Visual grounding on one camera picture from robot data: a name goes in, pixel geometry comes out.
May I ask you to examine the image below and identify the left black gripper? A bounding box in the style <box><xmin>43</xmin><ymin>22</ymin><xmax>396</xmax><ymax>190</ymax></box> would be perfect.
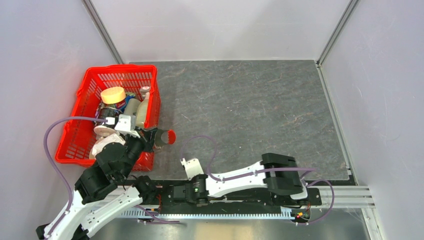
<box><xmin>119</xmin><ymin>125</ymin><xmax>159</xmax><ymax>179</ymax></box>

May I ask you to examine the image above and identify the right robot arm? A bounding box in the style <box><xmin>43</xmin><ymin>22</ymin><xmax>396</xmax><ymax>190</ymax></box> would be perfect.
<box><xmin>168</xmin><ymin>153</ymin><xmax>309</xmax><ymax>206</ymax></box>

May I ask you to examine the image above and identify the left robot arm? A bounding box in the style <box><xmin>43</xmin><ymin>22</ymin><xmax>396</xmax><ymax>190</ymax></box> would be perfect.
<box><xmin>36</xmin><ymin>128</ymin><xmax>159</xmax><ymax>240</ymax></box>

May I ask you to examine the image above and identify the cream bottle with pink cap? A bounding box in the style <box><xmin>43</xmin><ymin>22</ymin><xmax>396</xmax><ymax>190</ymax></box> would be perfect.
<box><xmin>135</xmin><ymin>86</ymin><xmax>151</xmax><ymax>128</ymax></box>

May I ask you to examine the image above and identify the pale green bottle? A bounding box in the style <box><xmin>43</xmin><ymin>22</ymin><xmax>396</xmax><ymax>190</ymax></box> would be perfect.
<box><xmin>123</xmin><ymin>98</ymin><xmax>142</xmax><ymax>116</ymax></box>

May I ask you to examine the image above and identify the white pink round container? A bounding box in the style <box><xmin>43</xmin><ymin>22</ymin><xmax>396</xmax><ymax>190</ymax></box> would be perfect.
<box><xmin>89</xmin><ymin>125</ymin><xmax>126</xmax><ymax>159</ymax></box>

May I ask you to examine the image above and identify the jar with yellow lid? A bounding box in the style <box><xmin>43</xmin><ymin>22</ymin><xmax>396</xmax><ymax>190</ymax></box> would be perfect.
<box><xmin>95</xmin><ymin>86</ymin><xmax>128</xmax><ymax>119</ymax></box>

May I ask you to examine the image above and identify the red plastic basket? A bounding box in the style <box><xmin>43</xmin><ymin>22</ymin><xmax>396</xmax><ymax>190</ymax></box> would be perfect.
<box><xmin>54</xmin><ymin>64</ymin><xmax>161</xmax><ymax>168</ymax></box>

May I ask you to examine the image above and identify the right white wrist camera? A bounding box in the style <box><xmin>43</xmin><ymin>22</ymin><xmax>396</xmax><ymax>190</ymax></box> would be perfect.
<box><xmin>180</xmin><ymin>158</ymin><xmax>204</xmax><ymax>180</ymax></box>

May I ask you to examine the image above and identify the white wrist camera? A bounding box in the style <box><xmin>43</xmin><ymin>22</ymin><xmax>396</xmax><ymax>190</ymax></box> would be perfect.
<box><xmin>180</xmin><ymin>158</ymin><xmax>204</xmax><ymax>180</ymax></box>
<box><xmin>105</xmin><ymin>114</ymin><xmax>141</xmax><ymax>138</ymax></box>

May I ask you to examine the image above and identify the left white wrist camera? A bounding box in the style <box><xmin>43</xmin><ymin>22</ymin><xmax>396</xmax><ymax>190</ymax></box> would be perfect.
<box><xmin>105</xmin><ymin>114</ymin><xmax>141</xmax><ymax>138</ymax></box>

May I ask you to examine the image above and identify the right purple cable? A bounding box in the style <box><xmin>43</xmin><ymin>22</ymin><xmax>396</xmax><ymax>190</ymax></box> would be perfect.
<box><xmin>180</xmin><ymin>135</ymin><xmax>336</xmax><ymax>226</ymax></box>

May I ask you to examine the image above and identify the aluminium toothed cable duct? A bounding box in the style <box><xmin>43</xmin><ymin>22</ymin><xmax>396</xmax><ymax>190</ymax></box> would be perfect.
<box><xmin>117</xmin><ymin>207</ymin><xmax>295</xmax><ymax>221</ymax></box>

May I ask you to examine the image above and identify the left aluminium corner post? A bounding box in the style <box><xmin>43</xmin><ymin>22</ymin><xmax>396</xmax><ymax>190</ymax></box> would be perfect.
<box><xmin>81</xmin><ymin>0</ymin><xmax>125</xmax><ymax>64</ymax></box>

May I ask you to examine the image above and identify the aluminium corner post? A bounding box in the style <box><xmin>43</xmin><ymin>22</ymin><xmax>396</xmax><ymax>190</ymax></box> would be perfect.
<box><xmin>81</xmin><ymin>0</ymin><xmax>125</xmax><ymax>64</ymax></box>
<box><xmin>315</xmin><ymin>0</ymin><xmax>360</xmax><ymax>68</ymax></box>

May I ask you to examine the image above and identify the right aluminium corner post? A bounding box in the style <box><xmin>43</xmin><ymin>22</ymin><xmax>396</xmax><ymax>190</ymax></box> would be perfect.
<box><xmin>315</xmin><ymin>0</ymin><xmax>360</xmax><ymax>68</ymax></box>

